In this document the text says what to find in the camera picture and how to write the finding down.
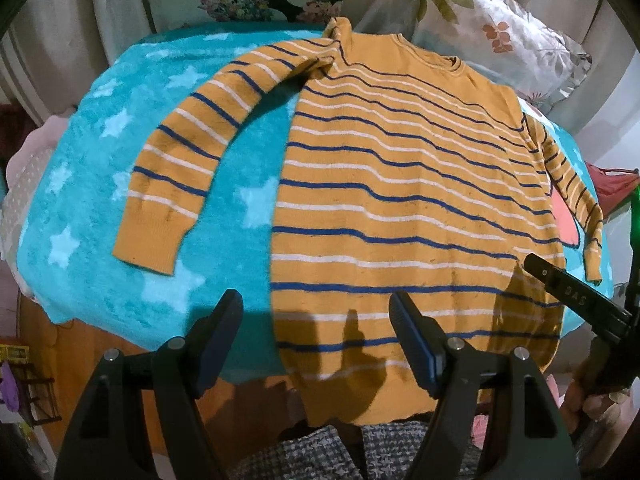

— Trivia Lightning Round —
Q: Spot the orange striped knit sweater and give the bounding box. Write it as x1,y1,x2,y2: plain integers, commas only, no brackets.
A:
113,18,603,426

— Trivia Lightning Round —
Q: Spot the person's right hand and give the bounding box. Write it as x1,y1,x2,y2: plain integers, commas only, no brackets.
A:
560,360,634,437

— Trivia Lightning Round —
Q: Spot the checkered grey garment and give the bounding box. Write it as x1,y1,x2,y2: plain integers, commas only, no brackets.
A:
234,418,482,480

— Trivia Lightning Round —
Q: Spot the red plastic bag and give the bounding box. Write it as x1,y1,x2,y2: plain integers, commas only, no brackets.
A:
586,162,639,217

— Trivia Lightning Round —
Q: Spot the turquoise star fleece blanket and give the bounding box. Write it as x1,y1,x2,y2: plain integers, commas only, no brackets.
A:
15,20,615,385

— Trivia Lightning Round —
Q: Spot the pink white bundled bedding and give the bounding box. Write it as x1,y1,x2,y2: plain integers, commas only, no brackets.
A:
1,115,70,299

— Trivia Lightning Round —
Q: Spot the white leaf print pillow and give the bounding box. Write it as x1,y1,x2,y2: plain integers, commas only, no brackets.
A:
344,0,594,114

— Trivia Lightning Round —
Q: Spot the beige curtain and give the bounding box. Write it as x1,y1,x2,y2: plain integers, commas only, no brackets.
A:
1,0,154,125

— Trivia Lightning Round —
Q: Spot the wooden bed frame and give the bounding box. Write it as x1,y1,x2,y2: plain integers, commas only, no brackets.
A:
18,290,306,479

